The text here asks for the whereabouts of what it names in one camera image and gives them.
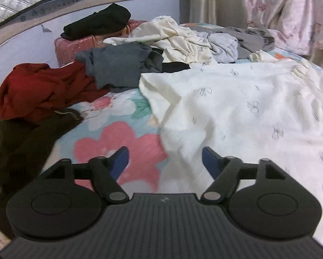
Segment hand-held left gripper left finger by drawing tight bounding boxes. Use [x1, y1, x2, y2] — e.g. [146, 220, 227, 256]
[41, 146, 130, 204]

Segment pink printed quilt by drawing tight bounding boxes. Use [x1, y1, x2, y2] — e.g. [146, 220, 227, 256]
[241, 0, 323, 56]

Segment red garment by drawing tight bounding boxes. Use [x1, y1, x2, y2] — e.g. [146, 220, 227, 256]
[0, 61, 109, 122]

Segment beige curtain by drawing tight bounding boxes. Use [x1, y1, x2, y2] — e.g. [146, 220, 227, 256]
[191, 0, 224, 27]

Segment floral bedspread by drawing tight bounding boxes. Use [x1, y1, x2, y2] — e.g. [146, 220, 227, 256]
[0, 23, 323, 254]

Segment dark grey shirt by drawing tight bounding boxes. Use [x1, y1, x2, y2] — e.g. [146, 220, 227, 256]
[75, 42, 165, 93]

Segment light blue-grey garment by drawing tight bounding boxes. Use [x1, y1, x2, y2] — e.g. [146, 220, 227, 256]
[196, 31, 239, 63]

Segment pink suitcase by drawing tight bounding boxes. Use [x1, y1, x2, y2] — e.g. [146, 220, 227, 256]
[54, 19, 148, 68]

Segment crumpled cream bow-print garment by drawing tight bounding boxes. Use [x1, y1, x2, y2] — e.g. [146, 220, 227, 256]
[103, 16, 219, 66]

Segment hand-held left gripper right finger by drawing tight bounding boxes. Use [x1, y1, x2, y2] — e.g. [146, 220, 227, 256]
[201, 146, 289, 204]

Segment grey garment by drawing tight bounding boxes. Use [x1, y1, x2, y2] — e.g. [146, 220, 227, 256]
[209, 26, 275, 60]

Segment black folded garment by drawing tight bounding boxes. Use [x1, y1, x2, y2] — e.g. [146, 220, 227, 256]
[60, 3, 131, 40]

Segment dark brown garment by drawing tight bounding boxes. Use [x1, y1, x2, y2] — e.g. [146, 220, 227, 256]
[0, 108, 84, 238]

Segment cream bow-print dress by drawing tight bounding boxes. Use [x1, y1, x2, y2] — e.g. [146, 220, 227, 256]
[138, 50, 323, 251]

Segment grey window frame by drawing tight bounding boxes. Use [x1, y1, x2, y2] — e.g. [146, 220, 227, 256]
[0, 0, 192, 53]

